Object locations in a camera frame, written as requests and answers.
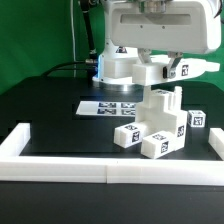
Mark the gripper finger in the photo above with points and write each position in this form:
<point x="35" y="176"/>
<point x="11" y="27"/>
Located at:
<point x="174" y="59"/>
<point x="144" y="56"/>

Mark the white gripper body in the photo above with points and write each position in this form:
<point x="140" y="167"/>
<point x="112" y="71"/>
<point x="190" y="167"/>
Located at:
<point x="188" y="26"/>

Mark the white chair back part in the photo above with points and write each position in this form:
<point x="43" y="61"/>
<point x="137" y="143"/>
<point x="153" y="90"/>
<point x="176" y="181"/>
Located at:
<point x="127" y="71"/>

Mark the white chair seat part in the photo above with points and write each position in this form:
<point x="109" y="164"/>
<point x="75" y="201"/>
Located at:
<point x="162" y="109"/>

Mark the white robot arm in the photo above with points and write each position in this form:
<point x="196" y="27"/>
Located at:
<point x="112" y="51"/>

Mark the white tagged cube right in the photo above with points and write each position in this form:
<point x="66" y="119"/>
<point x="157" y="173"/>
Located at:
<point x="196" y="118"/>

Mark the white sheet with tags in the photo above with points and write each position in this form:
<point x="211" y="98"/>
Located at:
<point x="103" y="108"/>

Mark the white U-shaped obstacle frame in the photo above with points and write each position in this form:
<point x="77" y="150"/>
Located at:
<point x="16" y="167"/>

